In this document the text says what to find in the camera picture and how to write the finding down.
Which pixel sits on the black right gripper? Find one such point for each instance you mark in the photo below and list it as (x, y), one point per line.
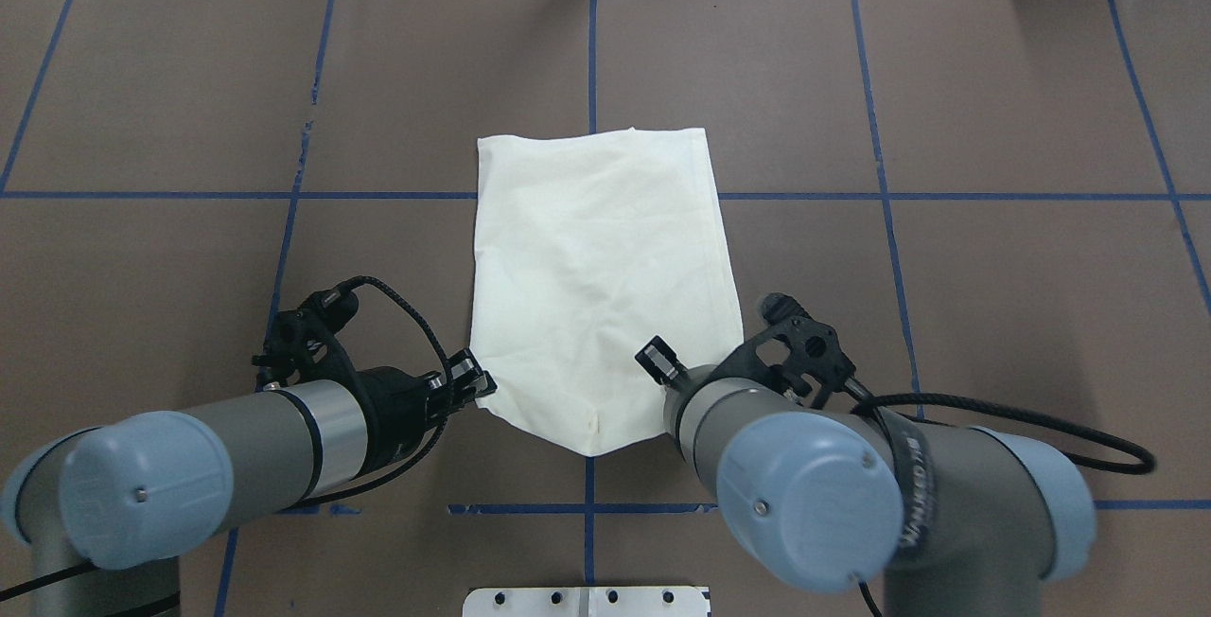
(657, 358)

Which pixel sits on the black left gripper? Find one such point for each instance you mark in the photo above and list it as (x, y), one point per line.
(395, 399)

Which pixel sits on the cream long-sleeve cat shirt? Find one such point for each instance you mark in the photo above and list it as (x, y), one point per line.
(584, 250)

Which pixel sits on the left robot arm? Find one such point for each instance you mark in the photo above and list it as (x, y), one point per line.
(108, 511)

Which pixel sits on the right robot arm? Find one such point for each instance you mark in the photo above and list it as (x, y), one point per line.
(956, 521)

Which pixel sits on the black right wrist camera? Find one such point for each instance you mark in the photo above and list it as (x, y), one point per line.
(796, 355)

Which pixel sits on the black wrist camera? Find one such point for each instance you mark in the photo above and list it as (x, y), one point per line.
(796, 355)
(302, 343)

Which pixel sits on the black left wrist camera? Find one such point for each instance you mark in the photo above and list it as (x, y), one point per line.
(302, 343)

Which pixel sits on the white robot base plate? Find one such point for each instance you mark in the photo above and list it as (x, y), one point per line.
(590, 601)

